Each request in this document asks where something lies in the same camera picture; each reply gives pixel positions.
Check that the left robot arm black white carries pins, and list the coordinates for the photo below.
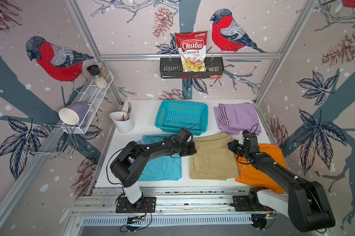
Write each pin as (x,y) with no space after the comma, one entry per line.
(128,166)

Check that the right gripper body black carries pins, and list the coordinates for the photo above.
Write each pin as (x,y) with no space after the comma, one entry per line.
(246,151)

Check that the wire cup rack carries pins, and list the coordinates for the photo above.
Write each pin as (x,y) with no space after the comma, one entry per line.
(60,141)

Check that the white wire wall shelf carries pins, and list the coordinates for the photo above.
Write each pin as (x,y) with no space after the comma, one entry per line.
(93,96)

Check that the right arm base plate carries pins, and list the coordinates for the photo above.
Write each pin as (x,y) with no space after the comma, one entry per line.
(245,203)

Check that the purple white cup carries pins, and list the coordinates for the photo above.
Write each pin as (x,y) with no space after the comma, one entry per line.
(74,113)

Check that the beige pants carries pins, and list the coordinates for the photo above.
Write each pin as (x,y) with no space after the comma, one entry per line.
(213,160)

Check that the glass spice bottle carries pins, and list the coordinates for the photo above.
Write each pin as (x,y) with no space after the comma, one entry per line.
(104,72)

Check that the purple pants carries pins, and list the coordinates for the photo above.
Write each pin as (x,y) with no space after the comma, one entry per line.
(235,118)

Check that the orange pants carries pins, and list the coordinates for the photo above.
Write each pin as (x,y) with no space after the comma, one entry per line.
(255,178)

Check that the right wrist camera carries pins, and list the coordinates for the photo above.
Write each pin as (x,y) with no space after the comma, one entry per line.
(244,137)

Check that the black hanging wire shelf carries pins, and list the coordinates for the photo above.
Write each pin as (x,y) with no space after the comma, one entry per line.
(173,69)

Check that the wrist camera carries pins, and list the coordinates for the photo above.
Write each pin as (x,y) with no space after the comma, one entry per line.
(184,136)
(244,137)

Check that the red cassava chips bag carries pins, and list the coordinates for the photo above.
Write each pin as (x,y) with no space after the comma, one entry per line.
(192,50)

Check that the teal pants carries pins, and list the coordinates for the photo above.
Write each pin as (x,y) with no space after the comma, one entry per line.
(165,168)

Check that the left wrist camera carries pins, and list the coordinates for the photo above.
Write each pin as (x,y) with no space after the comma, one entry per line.
(184,136)

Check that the white utensil holder cup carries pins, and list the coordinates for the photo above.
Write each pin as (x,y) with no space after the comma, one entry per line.
(122,123)

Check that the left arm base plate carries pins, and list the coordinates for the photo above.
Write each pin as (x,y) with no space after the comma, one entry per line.
(143,205)

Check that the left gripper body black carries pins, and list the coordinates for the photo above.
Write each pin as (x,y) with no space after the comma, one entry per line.
(187,149)

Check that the black lid spice jar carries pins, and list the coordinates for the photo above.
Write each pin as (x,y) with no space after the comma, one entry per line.
(99,80)

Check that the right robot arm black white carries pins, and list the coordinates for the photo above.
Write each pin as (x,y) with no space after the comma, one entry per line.
(307,207)

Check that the teal plastic basket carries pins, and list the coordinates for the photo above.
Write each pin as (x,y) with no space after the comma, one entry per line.
(175,114)

